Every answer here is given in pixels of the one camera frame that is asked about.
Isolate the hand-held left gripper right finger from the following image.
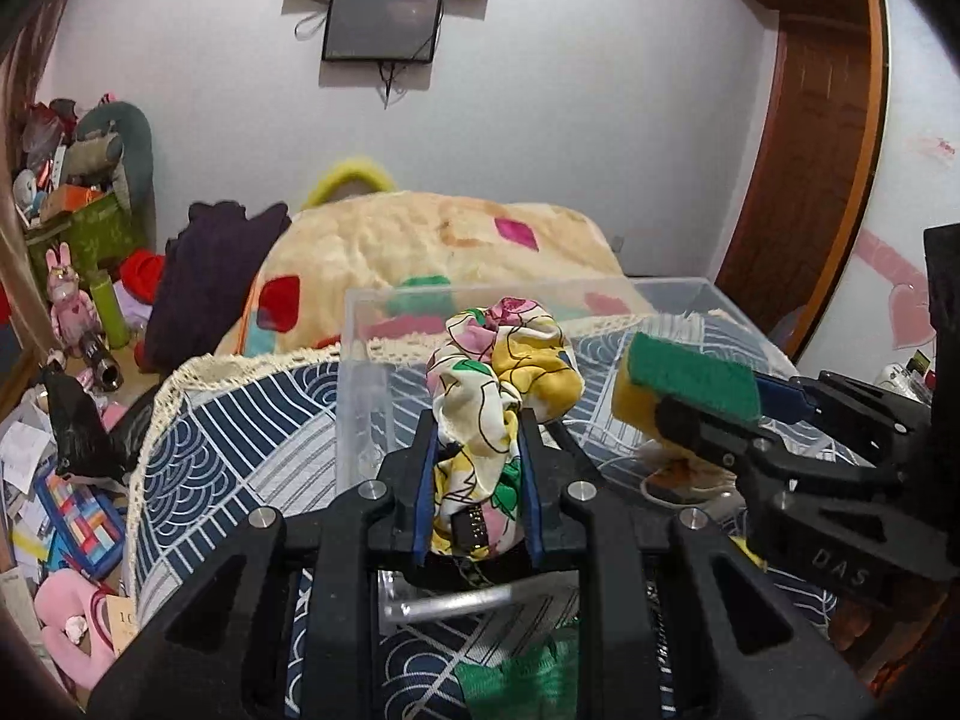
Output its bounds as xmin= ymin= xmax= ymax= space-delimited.
xmin=517 ymin=409 xmax=880 ymax=720

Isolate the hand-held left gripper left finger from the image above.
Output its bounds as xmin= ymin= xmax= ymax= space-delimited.
xmin=86 ymin=409 xmax=443 ymax=720

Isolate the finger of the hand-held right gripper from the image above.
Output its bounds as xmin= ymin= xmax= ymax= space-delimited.
xmin=754 ymin=370 xmax=935 ymax=470
xmin=655 ymin=392 xmax=960 ymax=610

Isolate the yellow green sponge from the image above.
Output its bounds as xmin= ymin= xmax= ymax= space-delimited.
xmin=611 ymin=331 xmax=764 ymax=445

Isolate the clear plastic box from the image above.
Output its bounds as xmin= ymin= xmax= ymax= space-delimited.
xmin=336 ymin=276 xmax=800 ymax=511

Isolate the floral fabric scrunchie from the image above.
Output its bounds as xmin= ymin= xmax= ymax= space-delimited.
xmin=426 ymin=298 xmax=586 ymax=557

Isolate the small brown white object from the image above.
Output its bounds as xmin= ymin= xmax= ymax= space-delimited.
xmin=642 ymin=441 xmax=740 ymax=507

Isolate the green cloth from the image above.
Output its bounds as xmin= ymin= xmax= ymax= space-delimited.
xmin=453 ymin=613 xmax=583 ymax=720

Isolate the blue patterned lace-edged cloth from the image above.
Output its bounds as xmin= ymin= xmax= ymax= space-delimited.
xmin=124 ymin=311 xmax=845 ymax=720

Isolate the brown wooden door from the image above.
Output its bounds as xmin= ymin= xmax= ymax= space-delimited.
xmin=700 ymin=0 xmax=891 ymax=362

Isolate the yellow blanket with coloured patches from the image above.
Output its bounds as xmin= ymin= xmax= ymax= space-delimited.
xmin=216 ymin=190 xmax=655 ymax=362

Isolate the dark purple cloth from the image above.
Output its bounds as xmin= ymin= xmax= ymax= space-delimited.
xmin=141 ymin=200 xmax=293 ymax=376

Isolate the yellow fuzzy plush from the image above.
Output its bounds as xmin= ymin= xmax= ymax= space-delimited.
xmin=300 ymin=155 xmax=398 ymax=213

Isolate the colourful checked pouch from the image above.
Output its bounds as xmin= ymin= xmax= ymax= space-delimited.
xmin=33 ymin=463 xmax=126 ymax=580

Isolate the black bag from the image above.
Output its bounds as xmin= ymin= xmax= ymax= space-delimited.
xmin=41 ymin=367 xmax=155 ymax=494

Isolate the red cloth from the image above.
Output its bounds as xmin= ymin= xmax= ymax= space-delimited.
xmin=118 ymin=250 xmax=167 ymax=302

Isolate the green bottle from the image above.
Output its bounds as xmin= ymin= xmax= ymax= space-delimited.
xmin=90 ymin=270 xmax=131 ymax=350

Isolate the pink plush toy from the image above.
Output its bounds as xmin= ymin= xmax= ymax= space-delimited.
xmin=33 ymin=568 xmax=122 ymax=692

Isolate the pile of papers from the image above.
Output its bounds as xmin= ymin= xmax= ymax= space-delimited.
xmin=0 ymin=396 xmax=55 ymax=567

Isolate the pink bunny doll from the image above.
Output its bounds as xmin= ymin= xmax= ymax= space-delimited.
xmin=45 ymin=243 xmax=104 ymax=355

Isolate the green storage box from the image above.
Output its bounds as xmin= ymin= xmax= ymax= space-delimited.
xmin=22 ymin=191 xmax=149 ymax=295

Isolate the grey plush pillow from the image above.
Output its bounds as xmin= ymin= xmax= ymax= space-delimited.
xmin=73 ymin=100 xmax=155 ymax=215

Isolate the wall-mounted dark screen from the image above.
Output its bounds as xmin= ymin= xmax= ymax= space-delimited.
xmin=322 ymin=0 xmax=445 ymax=65

